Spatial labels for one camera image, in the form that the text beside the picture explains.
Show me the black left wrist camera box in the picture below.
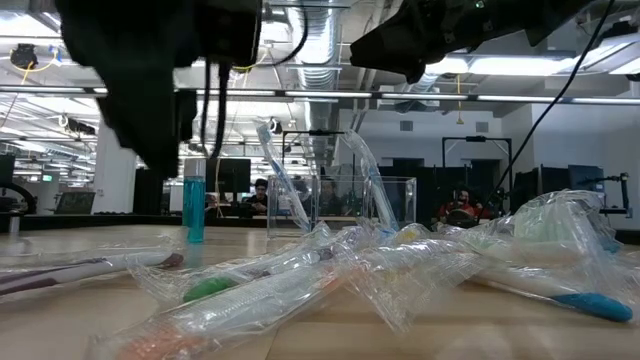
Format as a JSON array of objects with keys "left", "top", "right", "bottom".
[{"left": 194, "top": 0, "right": 262, "bottom": 67}]

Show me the silver ceiling duct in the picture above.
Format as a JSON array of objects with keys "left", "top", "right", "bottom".
[{"left": 287, "top": 0, "right": 351, "bottom": 169}]

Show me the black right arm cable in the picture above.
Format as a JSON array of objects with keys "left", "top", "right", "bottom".
[{"left": 477, "top": 0, "right": 617, "bottom": 224}]

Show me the white building column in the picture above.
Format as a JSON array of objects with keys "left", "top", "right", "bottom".
[{"left": 92, "top": 117, "right": 140, "bottom": 215}]

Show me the green handle wrapped toothbrush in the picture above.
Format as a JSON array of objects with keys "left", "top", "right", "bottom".
[{"left": 130, "top": 224, "right": 351, "bottom": 307}]

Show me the black curved hose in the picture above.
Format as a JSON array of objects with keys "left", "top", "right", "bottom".
[{"left": 0, "top": 182, "right": 37, "bottom": 215}]

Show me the clear acrylic organizer box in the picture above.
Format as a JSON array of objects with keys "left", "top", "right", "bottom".
[{"left": 266, "top": 174, "right": 418, "bottom": 240}]

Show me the overhead light bar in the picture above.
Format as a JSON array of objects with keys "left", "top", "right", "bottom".
[{"left": 0, "top": 85, "right": 640, "bottom": 105}]

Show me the black divider screen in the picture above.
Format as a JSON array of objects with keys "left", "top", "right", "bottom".
[{"left": 374, "top": 158, "right": 503, "bottom": 224}]

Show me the yellow hanging cable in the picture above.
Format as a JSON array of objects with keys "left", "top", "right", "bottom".
[{"left": 453, "top": 73, "right": 465, "bottom": 126}]

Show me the purple white toothbrush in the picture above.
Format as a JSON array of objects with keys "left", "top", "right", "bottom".
[{"left": 0, "top": 239, "right": 187, "bottom": 299}]

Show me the black metal frame stand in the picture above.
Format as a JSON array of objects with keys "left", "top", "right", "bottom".
[{"left": 441, "top": 135, "right": 513, "bottom": 201}]

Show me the blue grip toothbrush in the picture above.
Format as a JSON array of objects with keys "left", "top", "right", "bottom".
[{"left": 255, "top": 121, "right": 314, "bottom": 235}]

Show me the person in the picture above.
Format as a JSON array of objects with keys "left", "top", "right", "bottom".
[
  {"left": 318, "top": 178, "right": 349, "bottom": 217},
  {"left": 437, "top": 186, "right": 485, "bottom": 229},
  {"left": 244, "top": 177, "right": 270, "bottom": 215}
]

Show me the green bristle white toothbrush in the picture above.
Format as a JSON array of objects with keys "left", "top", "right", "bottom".
[{"left": 439, "top": 188, "right": 624, "bottom": 271}]

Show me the teal mouthwash bottle white cap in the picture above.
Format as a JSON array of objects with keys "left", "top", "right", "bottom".
[{"left": 182, "top": 158, "right": 208, "bottom": 245}]

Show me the black ceiling camera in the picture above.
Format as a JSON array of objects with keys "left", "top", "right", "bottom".
[{"left": 8, "top": 42, "right": 40, "bottom": 71}]

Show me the blue handle end toothbrush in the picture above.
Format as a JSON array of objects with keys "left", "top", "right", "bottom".
[{"left": 469, "top": 267, "right": 635, "bottom": 324}]

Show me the black room partition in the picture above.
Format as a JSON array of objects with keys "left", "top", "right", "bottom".
[{"left": 132, "top": 167, "right": 165, "bottom": 216}]

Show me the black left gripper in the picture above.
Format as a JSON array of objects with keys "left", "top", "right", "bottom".
[{"left": 53, "top": 0, "right": 201, "bottom": 177}]

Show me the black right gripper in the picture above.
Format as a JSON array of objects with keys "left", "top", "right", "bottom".
[{"left": 349, "top": 0, "right": 532, "bottom": 85}]

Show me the black desk monitor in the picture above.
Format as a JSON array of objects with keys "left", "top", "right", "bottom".
[{"left": 204, "top": 158, "right": 252, "bottom": 195}]

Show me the dark monitor group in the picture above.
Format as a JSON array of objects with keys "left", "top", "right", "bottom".
[{"left": 512, "top": 164, "right": 606, "bottom": 214}]

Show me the mint bristle green grip toothbrush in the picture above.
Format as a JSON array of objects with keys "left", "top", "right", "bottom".
[{"left": 341, "top": 127, "right": 402, "bottom": 235}]

